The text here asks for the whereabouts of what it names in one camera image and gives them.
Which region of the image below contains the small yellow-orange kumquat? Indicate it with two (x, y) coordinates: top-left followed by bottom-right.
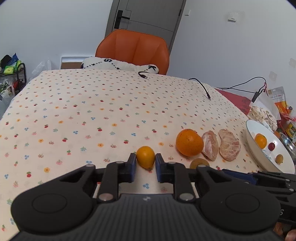
(136, 146), (155, 170)

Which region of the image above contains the brown longan fruit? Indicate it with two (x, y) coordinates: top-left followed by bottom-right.
(190, 158), (210, 169)

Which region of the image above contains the large orange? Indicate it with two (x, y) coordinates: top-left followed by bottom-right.
(176, 128), (204, 157)

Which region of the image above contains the person right hand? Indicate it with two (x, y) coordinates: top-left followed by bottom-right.
(285, 229), (296, 241)

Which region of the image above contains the white plate with blue rim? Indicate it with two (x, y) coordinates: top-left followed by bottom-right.
(246, 120), (295, 174)

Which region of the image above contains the yellow-brown longan on plate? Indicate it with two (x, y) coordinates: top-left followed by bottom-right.
(275, 154), (283, 165)

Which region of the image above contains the small orange on plate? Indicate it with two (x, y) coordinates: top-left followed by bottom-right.
(254, 133), (267, 150)

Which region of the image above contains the dark red cherry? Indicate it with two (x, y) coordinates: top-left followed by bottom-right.
(268, 142), (275, 151)

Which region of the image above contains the floral tablecloth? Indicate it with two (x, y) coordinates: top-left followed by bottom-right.
(1, 69), (259, 240)

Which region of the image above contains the stainless steel bowl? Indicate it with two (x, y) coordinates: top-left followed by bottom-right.
(280, 133), (296, 164)

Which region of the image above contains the yellow tin can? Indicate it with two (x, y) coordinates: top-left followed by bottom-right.
(285, 121), (296, 143)

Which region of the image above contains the colourful table mat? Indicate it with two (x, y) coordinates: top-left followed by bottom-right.
(216, 89), (251, 115)

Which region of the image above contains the white pillow with black letters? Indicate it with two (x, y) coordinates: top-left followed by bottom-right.
(81, 57), (159, 74)

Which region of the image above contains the black power adapter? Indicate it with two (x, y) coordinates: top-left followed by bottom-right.
(251, 91), (260, 103)

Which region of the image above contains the white framed board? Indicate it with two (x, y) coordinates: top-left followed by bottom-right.
(60, 56), (87, 69)

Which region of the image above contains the orange snack bag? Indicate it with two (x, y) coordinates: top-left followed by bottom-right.
(267, 86), (290, 116)

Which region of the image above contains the orange chair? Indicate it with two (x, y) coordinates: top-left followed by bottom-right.
(95, 30), (170, 75)

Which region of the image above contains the black storage rack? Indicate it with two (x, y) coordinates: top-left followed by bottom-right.
(1, 63), (27, 102)

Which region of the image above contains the grey door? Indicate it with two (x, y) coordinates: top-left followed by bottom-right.
(105, 0), (186, 51)

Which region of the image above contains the black cable long end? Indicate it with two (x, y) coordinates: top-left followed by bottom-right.
(188, 77), (211, 100)

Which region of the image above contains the black cable short end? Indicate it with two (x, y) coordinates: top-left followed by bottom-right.
(138, 71), (149, 79)

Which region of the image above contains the black door handle lock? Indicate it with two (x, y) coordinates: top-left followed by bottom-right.
(114, 10), (130, 29)

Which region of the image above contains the white wall switch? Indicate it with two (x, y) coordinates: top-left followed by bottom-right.
(227, 12), (238, 23)

